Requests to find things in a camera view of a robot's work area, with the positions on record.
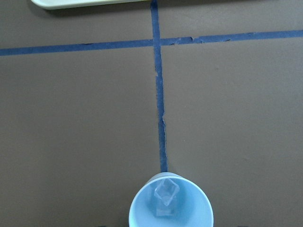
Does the clear ice cube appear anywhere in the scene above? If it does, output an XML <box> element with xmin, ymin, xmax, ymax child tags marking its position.
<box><xmin>154</xmin><ymin>178</ymin><xmax>180</xmax><ymax>206</ymax></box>

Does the light blue plastic cup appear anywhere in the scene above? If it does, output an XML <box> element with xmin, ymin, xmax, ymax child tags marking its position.
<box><xmin>128</xmin><ymin>172</ymin><xmax>214</xmax><ymax>227</ymax></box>

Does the cream bear tray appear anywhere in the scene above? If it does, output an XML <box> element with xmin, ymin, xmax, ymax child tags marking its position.
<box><xmin>31</xmin><ymin>0</ymin><xmax>142</xmax><ymax>10</ymax></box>

